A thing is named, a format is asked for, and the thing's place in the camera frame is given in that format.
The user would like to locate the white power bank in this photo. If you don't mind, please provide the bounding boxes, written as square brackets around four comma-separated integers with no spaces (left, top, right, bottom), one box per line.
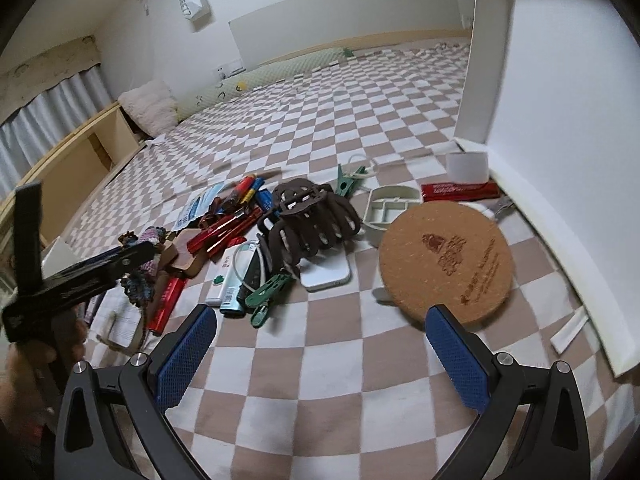
[298,252,353,293]

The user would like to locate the white fluffy pillow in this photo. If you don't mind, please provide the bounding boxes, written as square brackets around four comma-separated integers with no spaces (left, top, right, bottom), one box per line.
[117,79,180,138]

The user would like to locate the checkered blanket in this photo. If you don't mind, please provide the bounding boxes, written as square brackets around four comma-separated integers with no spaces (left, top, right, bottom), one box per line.
[40,37,631,480]

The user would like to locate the wooden shelf unit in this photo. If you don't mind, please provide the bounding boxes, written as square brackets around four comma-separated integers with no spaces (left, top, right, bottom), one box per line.
[0,100,148,281]

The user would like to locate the brown hair claw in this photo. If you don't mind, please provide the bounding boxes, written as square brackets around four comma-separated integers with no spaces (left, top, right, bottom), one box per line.
[256,177,363,273]

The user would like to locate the white container box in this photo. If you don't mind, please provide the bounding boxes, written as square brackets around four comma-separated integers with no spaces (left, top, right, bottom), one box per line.
[452,0,640,378]

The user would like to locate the white barcode tube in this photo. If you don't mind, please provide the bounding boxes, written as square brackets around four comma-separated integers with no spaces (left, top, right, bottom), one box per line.
[205,245,251,316]

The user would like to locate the grey white curtain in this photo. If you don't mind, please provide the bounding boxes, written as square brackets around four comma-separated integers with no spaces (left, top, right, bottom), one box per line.
[0,67,113,201]

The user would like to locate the pale green patterned pillow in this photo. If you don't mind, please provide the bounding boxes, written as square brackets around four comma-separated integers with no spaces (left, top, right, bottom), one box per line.
[175,74,251,121]

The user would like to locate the green clothespin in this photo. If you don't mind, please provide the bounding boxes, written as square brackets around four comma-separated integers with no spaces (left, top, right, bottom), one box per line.
[242,272,293,328]
[334,162,368,201]

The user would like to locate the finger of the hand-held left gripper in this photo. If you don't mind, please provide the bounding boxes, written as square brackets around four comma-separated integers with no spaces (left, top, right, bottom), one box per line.
[42,241,157,306]
[14,184,45,301]

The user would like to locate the person's left hand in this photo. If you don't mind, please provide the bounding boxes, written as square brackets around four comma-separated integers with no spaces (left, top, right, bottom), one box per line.
[0,305,88,441]

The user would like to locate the red blue marker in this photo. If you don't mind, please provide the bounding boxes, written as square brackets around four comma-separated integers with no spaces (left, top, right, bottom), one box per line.
[227,175,273,211]

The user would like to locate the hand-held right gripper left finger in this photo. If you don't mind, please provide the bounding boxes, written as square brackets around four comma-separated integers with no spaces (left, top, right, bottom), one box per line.
[54,304,219,480]

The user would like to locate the blue white packet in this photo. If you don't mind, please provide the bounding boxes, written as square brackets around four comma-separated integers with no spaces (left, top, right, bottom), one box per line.
[175,182,228,233]

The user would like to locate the white divided tray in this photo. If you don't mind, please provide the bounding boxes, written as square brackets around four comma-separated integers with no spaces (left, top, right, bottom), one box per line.
[361,185,426,248]

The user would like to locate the white cardboard strip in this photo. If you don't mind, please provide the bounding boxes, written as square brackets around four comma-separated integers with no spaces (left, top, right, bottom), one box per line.
[550,307,591,353]

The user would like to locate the silver metal tool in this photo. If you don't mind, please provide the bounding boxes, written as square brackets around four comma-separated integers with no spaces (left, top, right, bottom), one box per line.
[487,196,516,221]

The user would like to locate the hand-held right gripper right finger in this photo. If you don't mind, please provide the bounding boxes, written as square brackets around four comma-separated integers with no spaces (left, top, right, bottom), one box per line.
[425,304,592,480]

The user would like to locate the multicolour crochet pouch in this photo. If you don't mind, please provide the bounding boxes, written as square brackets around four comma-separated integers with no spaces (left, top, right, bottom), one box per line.
[117,227,168,306]

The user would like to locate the green dotted bolster pillow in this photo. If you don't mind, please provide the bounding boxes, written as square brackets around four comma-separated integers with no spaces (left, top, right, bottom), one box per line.
[252,46,353,75]

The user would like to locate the white cable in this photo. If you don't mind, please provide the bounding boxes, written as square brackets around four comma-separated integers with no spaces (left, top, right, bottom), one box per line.
[231,241,266,301]

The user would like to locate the round cork coaster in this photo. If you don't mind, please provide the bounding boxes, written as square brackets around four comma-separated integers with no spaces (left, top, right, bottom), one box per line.
[377,201,516,326]

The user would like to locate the red cigarette box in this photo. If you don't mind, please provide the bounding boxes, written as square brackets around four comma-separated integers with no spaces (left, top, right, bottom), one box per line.
[420,179,501,203]

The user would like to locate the red metallic tube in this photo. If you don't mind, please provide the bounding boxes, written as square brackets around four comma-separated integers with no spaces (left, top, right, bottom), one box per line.
[147,275,188,336]
[187,205,263,258]

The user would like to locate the patterned curtain valance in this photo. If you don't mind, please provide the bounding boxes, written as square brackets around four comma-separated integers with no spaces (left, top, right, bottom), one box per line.
[0,35,101,111]

